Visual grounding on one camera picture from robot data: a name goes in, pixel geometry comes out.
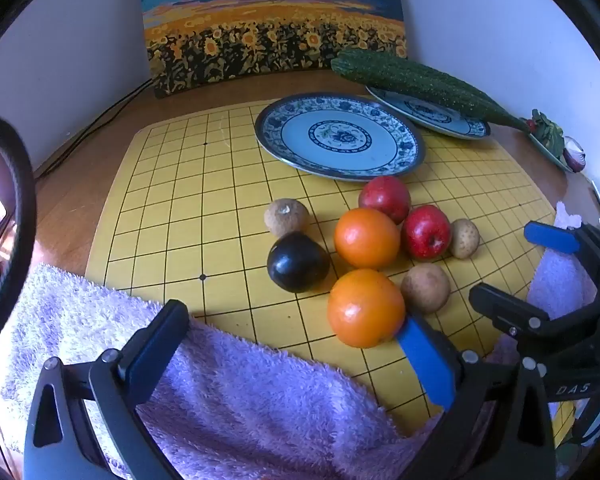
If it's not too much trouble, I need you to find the light purple fluffy towel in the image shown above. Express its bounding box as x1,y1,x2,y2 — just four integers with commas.
0,262,446,480
490,201,600,361

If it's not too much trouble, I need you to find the green leaf-shaped dish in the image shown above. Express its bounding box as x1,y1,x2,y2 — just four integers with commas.
522,109,576,173

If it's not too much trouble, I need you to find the thin black cable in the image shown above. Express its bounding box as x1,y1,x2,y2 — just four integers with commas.
34,79,153,177
35,87,156,180

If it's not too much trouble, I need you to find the yellow grid game board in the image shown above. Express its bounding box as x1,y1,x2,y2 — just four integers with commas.
86,91,578,448

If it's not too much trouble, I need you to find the orange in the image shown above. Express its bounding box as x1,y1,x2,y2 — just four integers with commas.
334,208,402,269
327,268,407,349

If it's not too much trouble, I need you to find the red apple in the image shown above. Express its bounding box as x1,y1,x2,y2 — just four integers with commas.
402,205,452,260
358,176,412,225

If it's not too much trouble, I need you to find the black plum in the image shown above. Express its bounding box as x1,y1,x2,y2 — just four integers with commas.
266,231,331,294

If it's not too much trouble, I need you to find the small blue patterned plate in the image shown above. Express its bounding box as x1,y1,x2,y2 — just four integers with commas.
366,85,492,141

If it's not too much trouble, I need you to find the small brown round fruit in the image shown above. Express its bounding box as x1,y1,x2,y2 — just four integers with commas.
449,218,481,260

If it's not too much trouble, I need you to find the brown round fruit with dimple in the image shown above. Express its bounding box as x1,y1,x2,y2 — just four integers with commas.
264,199,311,239

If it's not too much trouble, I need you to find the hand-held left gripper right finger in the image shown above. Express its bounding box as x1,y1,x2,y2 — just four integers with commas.
396,310,556,480

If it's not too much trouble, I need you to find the purple onion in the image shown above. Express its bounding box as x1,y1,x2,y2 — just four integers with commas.
562,136,587,171

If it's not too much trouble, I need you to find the thick black cable loop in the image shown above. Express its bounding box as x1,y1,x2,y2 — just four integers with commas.
0,114,37,363

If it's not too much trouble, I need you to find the large blue patterned plate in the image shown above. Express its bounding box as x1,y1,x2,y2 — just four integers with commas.
254,92,427,182

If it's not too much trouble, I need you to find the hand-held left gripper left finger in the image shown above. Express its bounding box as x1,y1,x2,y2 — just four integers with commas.
24,299,190,480

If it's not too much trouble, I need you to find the sunflower field painting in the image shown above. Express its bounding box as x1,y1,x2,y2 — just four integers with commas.
141,0,408,100

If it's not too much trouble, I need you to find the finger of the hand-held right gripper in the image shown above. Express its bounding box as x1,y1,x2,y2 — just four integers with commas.
469,283,600,361
524,220,600,311

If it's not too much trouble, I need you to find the green bumpy cucumber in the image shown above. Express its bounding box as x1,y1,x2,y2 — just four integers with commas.
331,49,530,133

